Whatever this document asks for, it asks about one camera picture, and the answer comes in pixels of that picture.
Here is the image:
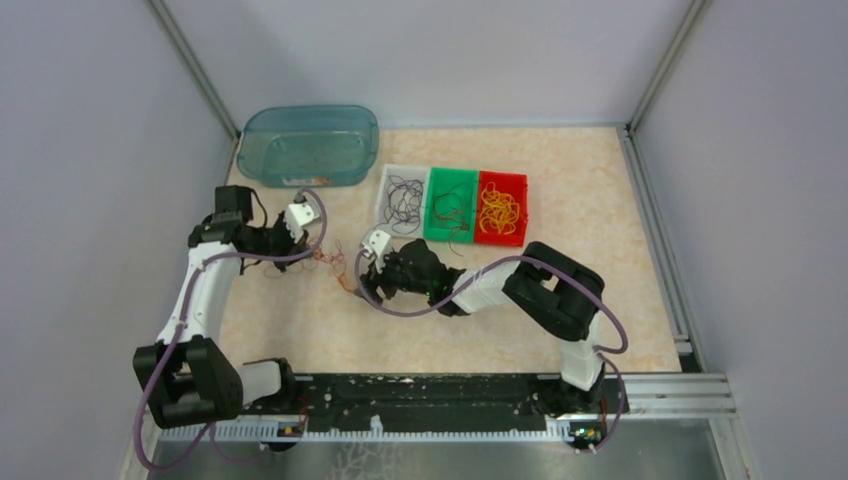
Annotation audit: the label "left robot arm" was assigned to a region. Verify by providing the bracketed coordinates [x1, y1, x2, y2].
[132, 185, 326, 429]

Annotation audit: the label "red plastic bin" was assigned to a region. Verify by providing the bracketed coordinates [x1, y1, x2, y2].
[473, 170, 528, 247]

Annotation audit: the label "white plastic bin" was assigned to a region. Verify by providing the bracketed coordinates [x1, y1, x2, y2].
[374, 164, 431, 239]

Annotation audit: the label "yellow wires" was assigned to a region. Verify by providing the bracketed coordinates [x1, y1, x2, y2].
[478, 184, 523, 238]

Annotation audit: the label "green plastic bin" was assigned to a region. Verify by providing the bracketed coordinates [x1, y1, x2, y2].
[423, 167, 479, 243]

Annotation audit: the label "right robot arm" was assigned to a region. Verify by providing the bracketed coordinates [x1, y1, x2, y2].
[354, 239, 610, 412]

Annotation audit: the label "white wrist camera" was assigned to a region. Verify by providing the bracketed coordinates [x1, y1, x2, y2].
[283, 202, 321, 243]
[360, 228, 392, 271]

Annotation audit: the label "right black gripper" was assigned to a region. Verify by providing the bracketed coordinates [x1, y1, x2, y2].
[354, 249, 432, 309]

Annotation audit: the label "purple wires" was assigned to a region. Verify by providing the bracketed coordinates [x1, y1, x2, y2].
[372, 174, 425, 241]

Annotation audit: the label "coloured wire bundle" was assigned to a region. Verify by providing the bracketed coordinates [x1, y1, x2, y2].
[264, 239, 362, 296]

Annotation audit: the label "white slotted cable duct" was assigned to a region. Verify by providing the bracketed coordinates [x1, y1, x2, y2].
[158, 419, 578, 444]

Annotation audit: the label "blue transparent plastic tub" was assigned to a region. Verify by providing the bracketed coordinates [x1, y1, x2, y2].
[236, 105, 380, 188]

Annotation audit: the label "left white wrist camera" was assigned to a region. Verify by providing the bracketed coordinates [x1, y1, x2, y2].
[283, 202, 321, 243]

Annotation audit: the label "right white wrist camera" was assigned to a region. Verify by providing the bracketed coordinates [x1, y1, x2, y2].
[360, 228, 392, 271]

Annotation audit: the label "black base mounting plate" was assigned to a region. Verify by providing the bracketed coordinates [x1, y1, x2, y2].
[243, 373, 618, 434]

